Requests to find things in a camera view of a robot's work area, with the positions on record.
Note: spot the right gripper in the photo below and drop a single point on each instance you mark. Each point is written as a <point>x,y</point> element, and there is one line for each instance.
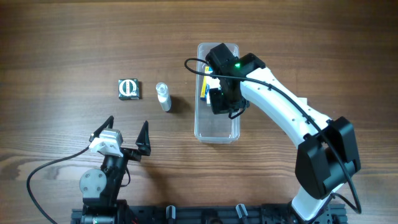
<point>218,101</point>

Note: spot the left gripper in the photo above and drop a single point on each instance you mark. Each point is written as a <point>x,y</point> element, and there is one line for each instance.
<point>129,152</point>

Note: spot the white blue medicine box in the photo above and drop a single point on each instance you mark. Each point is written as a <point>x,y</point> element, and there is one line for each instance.
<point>214,83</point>

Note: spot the blue yellow lozenge box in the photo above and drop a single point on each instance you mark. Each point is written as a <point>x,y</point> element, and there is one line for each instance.
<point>203,89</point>

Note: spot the white green slim box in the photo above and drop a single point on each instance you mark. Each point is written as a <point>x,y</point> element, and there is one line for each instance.
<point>302,101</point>

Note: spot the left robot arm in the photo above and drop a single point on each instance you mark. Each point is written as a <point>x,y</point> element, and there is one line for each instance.
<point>100,187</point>

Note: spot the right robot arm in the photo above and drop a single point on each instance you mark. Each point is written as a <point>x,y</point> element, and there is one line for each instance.
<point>327,151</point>

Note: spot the clear plastic container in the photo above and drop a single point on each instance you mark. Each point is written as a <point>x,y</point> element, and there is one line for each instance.
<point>209,127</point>

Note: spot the green Zam-Buk box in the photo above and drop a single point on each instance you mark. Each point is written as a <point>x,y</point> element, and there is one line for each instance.
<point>128,89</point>

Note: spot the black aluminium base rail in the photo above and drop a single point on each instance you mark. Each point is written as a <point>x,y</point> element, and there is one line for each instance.
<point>267,213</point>

